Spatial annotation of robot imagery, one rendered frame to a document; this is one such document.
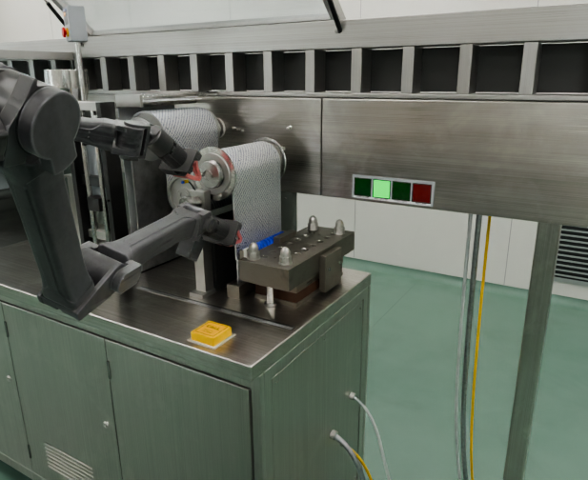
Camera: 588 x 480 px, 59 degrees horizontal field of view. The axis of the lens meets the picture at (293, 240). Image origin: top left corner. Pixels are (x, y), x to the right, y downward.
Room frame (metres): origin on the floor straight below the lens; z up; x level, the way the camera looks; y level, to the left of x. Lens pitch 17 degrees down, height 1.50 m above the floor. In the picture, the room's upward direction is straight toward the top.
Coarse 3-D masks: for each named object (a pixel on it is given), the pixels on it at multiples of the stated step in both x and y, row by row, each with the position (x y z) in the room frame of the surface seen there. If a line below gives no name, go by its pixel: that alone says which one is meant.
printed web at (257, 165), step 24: (168, 120) 1.55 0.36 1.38; (192, 120) 1.63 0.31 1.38; (192, 144) 1.61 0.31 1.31; (216, 144) 1.71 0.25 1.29; (264, 144) 1.59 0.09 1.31; (144, 168) 1.63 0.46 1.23; (240, 168) 1.42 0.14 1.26; (264, 168) 1.52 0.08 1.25; (144, 192) 1.62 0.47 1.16; (240, 192) 1.42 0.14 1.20; (144, 216) 1.61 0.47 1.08; (144, 264) 1.60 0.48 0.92
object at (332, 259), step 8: (336, 248) 1.46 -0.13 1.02; (320, 256) 1.39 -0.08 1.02; (328, 256) 1.40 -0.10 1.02; (336, 256) 1.44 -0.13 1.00; (320, 264) 1.39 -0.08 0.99; (328, 264) 1.40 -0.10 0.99; (336, 264) 1.44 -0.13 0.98; (320, 272) 1.39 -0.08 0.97; (328, 272) 1.40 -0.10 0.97; (336, 272) 1.44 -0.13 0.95; (320, 280) 1.39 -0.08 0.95; (328, 280) 1.40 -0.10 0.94; (336, 280) 1.45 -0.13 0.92; (320, 288) 1.39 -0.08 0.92; (328, 288) 1.40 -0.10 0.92
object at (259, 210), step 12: (252, 192) 1.46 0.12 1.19; (264, 192) 1.51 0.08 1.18; (276, 192) 1.57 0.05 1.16; (240, 204) 1.41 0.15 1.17; (252, 204) 1.46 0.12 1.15; (264, 204) 1.51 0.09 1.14; (276, 204) 1.57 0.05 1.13; (240, 216) 1.41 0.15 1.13; (252, 216) 1.46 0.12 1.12; (264, 216) 1.51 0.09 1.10; (276, 216) 1.57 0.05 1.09; (252, 228) 1.46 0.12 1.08; (264, 228) 1.51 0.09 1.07; (276, 228) 1.57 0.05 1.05; (252, 240) 1.45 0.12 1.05
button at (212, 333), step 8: (200, 328) 1.14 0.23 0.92; (208, 328) 1.14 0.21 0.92; (216, 328) 1.14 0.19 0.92; (224, 328) 1.14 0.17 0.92; (192, 336) 1.12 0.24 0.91; (200, 336) 1.11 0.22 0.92; (208, 336) 1.10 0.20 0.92; (216, 336) 1.10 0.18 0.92; (224, 336) 1.12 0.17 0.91; (208, 344) 1.10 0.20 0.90; (216, 344) 1.10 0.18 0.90
